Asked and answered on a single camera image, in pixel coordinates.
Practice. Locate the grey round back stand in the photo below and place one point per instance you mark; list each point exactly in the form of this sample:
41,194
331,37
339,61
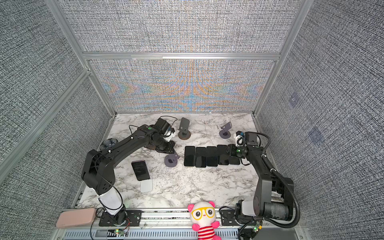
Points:
225,131

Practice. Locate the phone with pink edge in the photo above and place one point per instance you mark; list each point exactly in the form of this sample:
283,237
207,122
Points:
141,170

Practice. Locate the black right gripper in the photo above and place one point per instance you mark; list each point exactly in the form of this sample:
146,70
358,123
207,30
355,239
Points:
232,151

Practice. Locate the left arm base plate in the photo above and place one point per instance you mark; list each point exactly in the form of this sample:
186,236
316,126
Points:
124,218

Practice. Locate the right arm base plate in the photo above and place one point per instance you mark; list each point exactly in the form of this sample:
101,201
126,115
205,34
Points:
230,219

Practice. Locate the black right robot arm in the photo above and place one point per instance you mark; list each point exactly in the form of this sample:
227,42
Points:
274,200

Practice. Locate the grey flower shaped bowl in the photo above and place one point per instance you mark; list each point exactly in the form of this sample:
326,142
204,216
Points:
108,143

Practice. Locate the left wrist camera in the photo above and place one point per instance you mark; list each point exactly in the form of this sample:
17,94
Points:
170,133

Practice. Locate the white flat phone stand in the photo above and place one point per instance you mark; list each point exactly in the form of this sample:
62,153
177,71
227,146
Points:
146,186

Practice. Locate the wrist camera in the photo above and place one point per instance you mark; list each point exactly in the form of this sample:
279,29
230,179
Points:
170,133
239,138

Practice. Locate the pink white plush toy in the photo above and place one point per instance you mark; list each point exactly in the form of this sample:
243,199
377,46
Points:
204,220

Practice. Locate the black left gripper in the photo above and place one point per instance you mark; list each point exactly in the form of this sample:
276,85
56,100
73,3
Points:
170,150

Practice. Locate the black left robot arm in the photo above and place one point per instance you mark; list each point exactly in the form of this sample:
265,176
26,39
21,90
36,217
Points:
99,168

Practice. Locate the pink eraser block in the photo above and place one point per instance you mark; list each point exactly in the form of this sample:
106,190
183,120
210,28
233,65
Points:
75,218

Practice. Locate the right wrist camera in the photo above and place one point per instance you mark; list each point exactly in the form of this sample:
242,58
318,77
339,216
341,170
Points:
239,138

